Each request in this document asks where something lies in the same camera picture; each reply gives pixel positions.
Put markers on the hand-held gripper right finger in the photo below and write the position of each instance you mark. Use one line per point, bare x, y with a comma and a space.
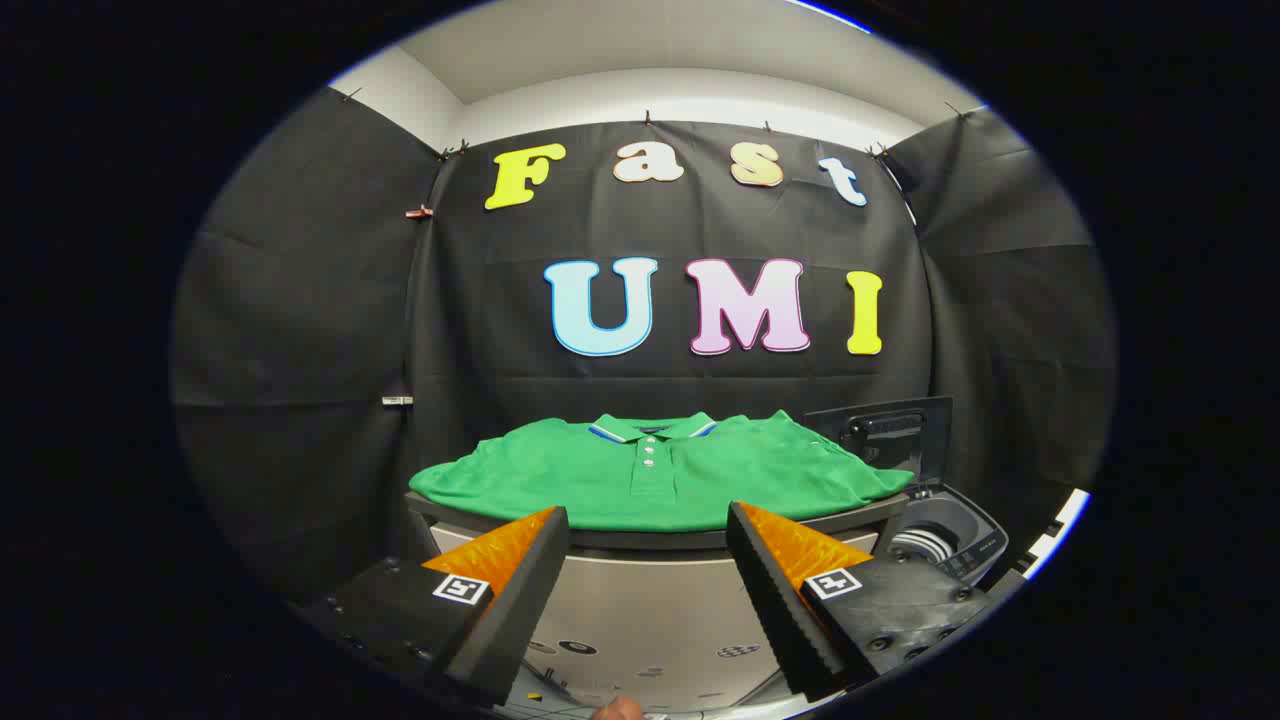
780, 610

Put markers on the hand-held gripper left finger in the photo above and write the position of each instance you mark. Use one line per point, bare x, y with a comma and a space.
515, 610

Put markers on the grey cabinet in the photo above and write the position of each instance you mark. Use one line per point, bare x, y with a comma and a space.
650, 600

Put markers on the green polo shirt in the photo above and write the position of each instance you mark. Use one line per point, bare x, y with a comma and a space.
560, 480

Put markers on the grey washing machine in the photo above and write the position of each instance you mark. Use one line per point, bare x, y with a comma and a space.
950, 530

